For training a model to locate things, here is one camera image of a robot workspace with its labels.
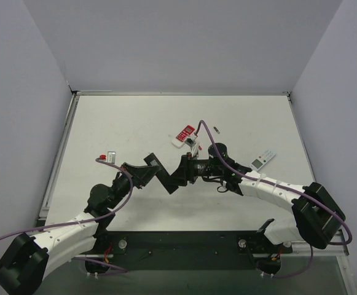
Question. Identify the white remote control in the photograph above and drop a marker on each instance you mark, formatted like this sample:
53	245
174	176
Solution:
262	160

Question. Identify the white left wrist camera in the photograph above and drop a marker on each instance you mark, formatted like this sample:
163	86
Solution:
111	157

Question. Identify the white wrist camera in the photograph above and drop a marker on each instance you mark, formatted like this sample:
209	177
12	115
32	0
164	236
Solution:
111	157
194	146

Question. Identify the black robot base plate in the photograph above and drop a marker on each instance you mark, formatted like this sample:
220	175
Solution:
186	250

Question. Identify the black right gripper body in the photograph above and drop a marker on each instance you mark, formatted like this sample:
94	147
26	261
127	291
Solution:
189	171

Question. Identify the black remote control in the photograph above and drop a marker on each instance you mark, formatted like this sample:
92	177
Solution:
162	175

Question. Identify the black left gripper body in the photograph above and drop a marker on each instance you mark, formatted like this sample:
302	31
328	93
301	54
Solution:
134	175

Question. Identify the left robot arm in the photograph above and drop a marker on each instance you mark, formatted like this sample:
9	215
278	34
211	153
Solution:
30	258

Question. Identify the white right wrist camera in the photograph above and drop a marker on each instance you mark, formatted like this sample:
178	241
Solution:
194	146

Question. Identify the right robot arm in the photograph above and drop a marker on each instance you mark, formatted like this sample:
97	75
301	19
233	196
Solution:
314	215

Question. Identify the red and white remote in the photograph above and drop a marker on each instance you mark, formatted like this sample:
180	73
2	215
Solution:
178	141

